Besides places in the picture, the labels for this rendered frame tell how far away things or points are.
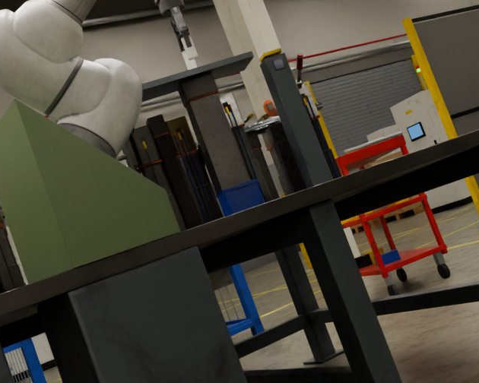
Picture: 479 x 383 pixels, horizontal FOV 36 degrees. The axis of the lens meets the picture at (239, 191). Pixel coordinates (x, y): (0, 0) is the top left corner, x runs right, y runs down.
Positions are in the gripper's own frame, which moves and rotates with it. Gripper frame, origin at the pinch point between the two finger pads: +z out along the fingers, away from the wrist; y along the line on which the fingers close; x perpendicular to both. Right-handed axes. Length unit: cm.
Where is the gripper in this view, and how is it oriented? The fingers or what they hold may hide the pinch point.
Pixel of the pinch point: (192, 61)
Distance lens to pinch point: 225.8
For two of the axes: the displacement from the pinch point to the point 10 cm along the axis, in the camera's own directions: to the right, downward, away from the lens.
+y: -0.6, 1.0, 9.9
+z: 3.5, 9.3, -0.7
